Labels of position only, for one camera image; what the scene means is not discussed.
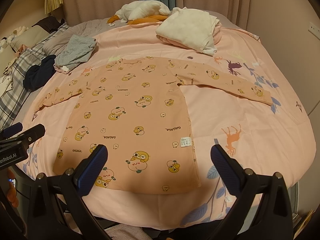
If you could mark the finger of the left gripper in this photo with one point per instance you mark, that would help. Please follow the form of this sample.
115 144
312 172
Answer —
25 138
10 131

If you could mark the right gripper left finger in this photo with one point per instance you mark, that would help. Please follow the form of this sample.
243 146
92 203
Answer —
56 207

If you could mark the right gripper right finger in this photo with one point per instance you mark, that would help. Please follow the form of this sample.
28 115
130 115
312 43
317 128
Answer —
273 218

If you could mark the pink cartoon print shirt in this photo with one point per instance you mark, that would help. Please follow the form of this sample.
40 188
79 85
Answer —
137 110

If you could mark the left hand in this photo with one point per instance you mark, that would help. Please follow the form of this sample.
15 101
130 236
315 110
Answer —
11 193

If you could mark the plaid grey pillow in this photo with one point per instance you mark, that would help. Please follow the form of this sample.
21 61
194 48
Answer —
12 101

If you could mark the dark navy garment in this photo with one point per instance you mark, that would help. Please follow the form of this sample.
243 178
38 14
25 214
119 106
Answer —
38 75

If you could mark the beige pillow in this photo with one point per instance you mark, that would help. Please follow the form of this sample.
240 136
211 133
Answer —
30 37

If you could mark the grey folded garment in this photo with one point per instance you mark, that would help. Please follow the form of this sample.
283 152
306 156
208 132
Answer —
78 50

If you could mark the white goose plush toy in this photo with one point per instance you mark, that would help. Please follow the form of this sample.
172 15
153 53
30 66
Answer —
140 9

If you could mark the folded pink garment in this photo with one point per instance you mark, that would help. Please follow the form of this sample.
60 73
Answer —
201 45

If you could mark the folded white garment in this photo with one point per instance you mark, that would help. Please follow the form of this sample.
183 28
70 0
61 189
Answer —
188 21

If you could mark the white wall socket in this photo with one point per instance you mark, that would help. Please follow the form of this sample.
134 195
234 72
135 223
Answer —
314 30

